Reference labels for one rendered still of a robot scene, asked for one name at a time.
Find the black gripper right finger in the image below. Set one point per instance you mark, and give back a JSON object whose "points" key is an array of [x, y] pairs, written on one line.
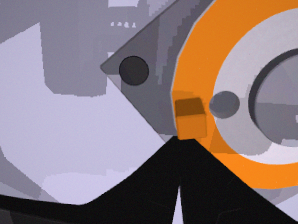
{"points": [[212, 194]]}

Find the orange round plate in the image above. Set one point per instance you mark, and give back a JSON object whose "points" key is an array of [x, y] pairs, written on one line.
{"points": [[229, 43]]}

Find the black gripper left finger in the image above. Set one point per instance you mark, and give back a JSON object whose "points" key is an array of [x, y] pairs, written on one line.
{"points": [[148, 196]]}

